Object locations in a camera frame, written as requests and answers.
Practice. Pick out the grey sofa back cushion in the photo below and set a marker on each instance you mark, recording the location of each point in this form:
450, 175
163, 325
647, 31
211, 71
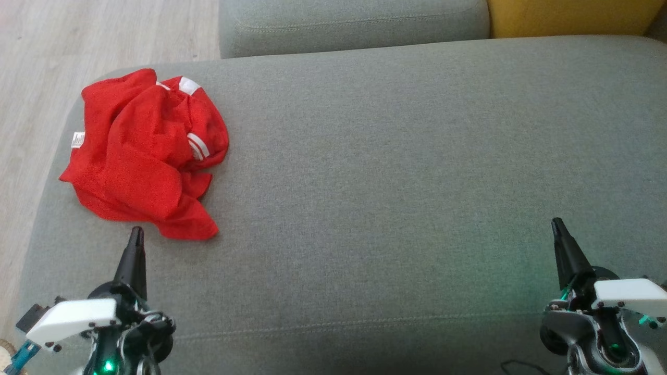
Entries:
354, 26

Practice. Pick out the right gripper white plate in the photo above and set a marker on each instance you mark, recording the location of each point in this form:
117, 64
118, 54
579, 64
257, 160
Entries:
630, 294

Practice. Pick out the yellow cushion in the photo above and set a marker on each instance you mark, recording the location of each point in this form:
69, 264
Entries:
573, 15

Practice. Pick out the beige patterned rug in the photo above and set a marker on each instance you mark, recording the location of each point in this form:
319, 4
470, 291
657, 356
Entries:
4, 359

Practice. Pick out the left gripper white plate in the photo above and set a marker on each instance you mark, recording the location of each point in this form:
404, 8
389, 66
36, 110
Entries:
73, 320

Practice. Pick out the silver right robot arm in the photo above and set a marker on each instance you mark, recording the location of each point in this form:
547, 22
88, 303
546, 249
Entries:
589, 338

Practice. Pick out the grey fabric sofa seat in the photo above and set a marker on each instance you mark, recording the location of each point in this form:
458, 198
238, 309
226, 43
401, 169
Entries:
391, 182

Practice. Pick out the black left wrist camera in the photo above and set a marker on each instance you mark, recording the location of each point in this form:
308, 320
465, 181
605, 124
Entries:
36, 315

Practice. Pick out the red basketball jersey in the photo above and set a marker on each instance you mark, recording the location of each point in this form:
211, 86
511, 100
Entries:
130, 172

